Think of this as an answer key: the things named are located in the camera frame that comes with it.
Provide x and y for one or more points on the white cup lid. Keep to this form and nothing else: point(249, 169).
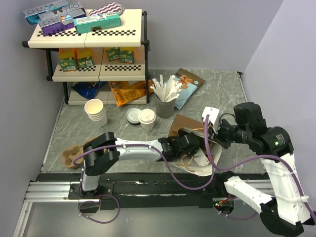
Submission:
point(147, 116)

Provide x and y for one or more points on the dark blue snack bag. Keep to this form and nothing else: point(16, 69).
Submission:
point(88, 90)

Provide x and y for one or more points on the teal carton box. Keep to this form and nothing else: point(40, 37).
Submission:
point(97, 22)

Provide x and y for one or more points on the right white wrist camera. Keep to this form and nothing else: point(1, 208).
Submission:
point(211, 116)

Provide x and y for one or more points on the green orange box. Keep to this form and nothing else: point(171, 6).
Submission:
point(112, 53)
point(85, 57)
point(128, 54)
point(68, 59)

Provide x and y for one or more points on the stack of white cup lids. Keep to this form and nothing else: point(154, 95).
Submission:
point(132, 116)

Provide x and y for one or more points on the single white paper cup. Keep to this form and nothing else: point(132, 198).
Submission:
point(148, 126)

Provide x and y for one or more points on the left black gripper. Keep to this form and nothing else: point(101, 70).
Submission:
point(194, 151)

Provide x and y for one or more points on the stack of white paper cups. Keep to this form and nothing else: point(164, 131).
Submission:
point(96, 111)

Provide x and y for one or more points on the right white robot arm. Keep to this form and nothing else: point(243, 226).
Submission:
point(287, 211)

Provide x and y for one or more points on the purple white wavy pouch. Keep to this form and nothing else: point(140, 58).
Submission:
point(108, 8)

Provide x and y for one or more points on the light blue nut bag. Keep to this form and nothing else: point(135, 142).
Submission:
point(190, 83)

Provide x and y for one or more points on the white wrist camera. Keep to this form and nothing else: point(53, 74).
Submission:
point(204, 167)
point(211, 116)

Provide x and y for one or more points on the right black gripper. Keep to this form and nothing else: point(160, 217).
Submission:
point(217, 137)

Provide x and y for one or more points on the green orange box far left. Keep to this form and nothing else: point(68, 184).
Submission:
point(68, 59)

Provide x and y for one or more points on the cream checkered shelf rack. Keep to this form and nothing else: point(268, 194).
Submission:
point(132, 32)

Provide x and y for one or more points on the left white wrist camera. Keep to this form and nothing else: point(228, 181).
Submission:
point(204, 167)

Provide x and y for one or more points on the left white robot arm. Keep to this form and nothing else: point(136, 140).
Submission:
point(125, 150)

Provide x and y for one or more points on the purple O-R-O box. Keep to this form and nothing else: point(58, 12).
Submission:
point(61, 22)

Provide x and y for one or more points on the grey straw holder cup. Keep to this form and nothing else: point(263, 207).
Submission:
point(164, 110)

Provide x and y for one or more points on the aluminium rail frame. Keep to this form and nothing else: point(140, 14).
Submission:
point(48, 212)

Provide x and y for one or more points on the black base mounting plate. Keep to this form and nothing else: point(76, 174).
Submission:
point(110, 195)

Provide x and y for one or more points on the orange snack bag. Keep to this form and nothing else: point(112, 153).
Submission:
point(126, 91)

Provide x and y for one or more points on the brown paper takeout bag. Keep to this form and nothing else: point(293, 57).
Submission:
point(192, 156)

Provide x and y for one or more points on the brown cardboard cup carrier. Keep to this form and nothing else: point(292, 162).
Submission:
point(72, 158)

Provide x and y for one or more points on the blue O-R-O box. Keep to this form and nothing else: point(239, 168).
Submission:
point(36, 14)

